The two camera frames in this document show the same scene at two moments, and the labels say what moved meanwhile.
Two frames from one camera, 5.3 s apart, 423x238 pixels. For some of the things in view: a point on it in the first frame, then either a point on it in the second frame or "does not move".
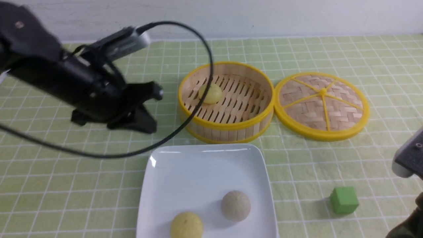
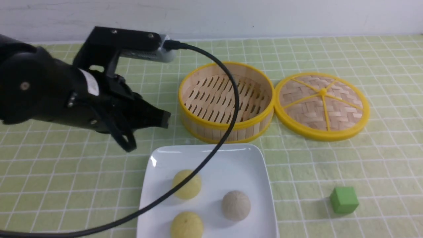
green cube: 344,200 does not move
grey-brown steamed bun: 236,206 does not move
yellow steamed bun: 214,95 → 191,189
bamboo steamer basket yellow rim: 245,110 does not move
